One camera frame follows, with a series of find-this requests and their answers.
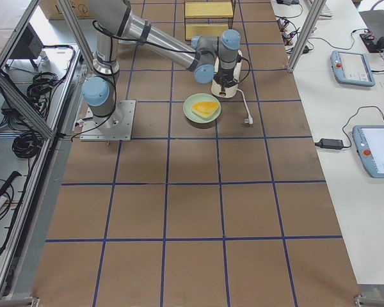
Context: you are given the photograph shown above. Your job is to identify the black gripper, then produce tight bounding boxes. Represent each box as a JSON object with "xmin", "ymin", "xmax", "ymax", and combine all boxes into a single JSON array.
[{"xmin": 213, "ymin": 66, "xmax": 239, "ymax": 88}]

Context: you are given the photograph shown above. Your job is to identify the cream white toaster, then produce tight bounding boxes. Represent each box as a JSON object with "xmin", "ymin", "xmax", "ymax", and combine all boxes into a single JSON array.
[{"xmin": 211, "ymin": 50, "xmax": 243, "ymax": 98}]

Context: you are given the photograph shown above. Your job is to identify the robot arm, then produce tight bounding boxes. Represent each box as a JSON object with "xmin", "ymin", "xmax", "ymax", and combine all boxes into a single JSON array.
[{"xmin": 87, "ymin": 1, "xmax": 243, "ymax": 132}]

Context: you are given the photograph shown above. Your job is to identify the bread slice on plate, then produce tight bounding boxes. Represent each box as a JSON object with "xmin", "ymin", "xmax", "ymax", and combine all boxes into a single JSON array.
[{"xmin": 191, "ymin": 101, "xmax": 219, "ymax": 118}]

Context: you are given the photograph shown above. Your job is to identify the light green plate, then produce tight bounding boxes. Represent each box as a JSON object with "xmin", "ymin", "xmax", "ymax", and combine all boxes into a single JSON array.
[{"xmin": 183, "ymin": 93, "xmax": 221, "ymax": 123}]

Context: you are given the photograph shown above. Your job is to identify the far teach pendant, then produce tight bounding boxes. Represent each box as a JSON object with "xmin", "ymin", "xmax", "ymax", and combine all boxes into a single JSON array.
[{"xmin": 330, "ymin": 51, "xmax": 376, "ymax": 87}]

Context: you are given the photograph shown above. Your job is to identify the teach pendant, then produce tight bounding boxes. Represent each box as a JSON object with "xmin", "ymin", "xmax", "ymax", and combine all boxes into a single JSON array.
[
  {"xmin": 330, "ymin": 51, "xmax": 376, "ymax": 87},
  {"xmin": 353, "ymin": 125, "xmax": 384, "ymax": 178}
]

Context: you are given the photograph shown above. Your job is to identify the black power adapter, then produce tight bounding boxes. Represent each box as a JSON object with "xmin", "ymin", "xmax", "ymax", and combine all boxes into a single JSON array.
[{"xmin": 315, "ymin": 138, "xmax": 344, "ymax": 150}]

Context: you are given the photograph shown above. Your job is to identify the near teach pendant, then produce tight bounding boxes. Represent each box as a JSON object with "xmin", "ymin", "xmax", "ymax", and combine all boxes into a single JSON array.
[{"xmin": 353, "ymin": 125, "xmax": 384, "ymax": 178}]

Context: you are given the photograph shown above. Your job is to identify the cardboard box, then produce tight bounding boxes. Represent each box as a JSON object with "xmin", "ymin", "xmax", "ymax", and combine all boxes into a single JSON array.
[{"xmin": 40, "ymin": 0, "xmax": 93, "ymax": 20}]

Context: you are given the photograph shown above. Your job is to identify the white toaster power cord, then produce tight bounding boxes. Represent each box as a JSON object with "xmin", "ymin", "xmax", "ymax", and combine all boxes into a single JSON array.
[{"xmin": 236, "ymin": 88, "xmax": 254, "ymax": 126}]

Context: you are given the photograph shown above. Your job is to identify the black wire basket wooden shelves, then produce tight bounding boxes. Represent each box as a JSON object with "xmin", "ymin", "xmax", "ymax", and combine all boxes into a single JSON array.
[{"xmin": 184, "ymin": 1, "xmax": 236, "ymax": 41}]

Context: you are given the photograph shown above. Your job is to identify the aluminium frame post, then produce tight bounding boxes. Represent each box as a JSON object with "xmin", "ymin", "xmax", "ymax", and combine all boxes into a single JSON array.
[{"xmin": 287, "ymin": 0, "xmax": 326, "ymax": 73}]

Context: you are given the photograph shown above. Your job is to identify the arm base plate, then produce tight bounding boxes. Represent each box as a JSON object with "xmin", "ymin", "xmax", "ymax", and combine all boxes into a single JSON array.
[{"xmin": 79, "ymin": 100, "xmax": 136, "ymax": 141}]

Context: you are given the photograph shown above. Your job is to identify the black coiled cable bundle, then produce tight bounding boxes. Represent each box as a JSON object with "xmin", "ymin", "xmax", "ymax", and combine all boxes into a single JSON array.
[{"xmin": 12, "ymin": 132, "xmax": 41, "ymax": 160}]

